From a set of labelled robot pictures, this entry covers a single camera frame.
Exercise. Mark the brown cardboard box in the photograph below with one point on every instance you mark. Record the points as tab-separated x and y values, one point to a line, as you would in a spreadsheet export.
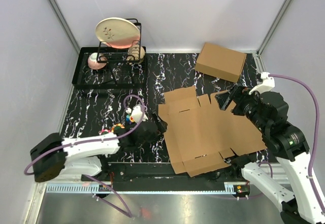
200	136
220	62

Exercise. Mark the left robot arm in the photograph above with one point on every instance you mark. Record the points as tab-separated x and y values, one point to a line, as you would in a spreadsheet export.
55	156

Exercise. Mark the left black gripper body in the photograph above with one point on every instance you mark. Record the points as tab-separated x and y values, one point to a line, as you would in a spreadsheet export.
161	130

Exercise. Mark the small colourful toy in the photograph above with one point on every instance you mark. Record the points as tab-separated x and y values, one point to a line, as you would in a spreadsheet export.
129	119

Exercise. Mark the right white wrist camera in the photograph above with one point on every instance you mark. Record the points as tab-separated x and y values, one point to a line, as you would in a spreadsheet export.
267	84

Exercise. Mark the closed brown cardboard box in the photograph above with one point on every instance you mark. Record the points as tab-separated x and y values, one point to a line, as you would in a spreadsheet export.
220	62

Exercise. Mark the black wire dish rack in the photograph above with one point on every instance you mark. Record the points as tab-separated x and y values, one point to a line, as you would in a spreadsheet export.
118	73

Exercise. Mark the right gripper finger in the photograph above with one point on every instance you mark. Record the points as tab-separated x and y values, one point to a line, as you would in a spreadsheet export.
237	92
226	100

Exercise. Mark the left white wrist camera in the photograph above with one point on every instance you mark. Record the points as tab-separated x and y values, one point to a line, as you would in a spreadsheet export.
137	113

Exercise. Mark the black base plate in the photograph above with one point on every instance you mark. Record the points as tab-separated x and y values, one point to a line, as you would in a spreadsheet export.
161	177

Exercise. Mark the small cream plate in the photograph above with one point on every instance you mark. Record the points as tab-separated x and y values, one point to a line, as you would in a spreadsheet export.
135	52

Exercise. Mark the small pink bowl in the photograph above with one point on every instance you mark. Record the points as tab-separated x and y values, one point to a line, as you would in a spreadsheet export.
93	62

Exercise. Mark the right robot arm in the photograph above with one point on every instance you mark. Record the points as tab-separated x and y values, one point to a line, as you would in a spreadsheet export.
267	111

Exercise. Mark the large cream pink plate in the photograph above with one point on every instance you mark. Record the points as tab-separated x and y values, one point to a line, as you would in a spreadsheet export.
117	32

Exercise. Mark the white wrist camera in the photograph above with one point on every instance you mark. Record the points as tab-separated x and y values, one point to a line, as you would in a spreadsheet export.
137	113
267	84

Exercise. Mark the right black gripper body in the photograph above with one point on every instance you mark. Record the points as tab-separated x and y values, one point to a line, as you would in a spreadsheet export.
247	105

